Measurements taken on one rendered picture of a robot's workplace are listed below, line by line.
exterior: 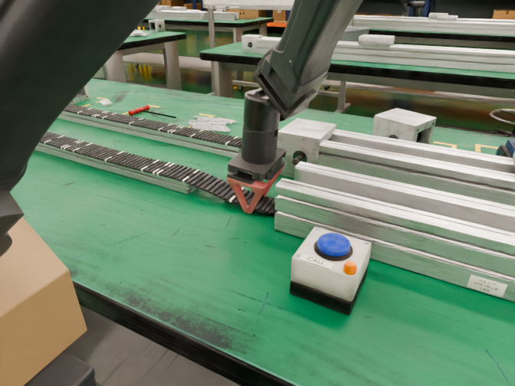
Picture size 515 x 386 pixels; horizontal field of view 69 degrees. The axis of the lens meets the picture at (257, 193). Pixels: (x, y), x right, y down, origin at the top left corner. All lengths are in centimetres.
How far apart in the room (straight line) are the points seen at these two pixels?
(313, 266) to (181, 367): 75
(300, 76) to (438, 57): 168
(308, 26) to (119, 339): 105
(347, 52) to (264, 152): 163
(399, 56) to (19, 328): 198
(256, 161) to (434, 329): 34
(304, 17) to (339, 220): 28
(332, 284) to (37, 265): 32
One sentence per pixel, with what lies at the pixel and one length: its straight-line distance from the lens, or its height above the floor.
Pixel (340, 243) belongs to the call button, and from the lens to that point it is 47.
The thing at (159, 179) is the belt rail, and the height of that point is 79.
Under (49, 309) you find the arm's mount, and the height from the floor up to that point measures 84.
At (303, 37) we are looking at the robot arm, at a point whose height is 108.
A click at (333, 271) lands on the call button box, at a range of 45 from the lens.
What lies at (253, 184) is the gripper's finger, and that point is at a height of 85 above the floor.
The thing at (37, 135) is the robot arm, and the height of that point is 106.
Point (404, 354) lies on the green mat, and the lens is 47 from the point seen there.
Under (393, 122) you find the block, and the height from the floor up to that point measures 87.
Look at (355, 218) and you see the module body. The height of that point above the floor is 84.
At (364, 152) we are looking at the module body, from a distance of 71.
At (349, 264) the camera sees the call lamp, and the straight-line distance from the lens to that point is 44.
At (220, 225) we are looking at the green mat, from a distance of 63.
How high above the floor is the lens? 113
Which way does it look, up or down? 29 degrees down
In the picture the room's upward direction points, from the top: straight up
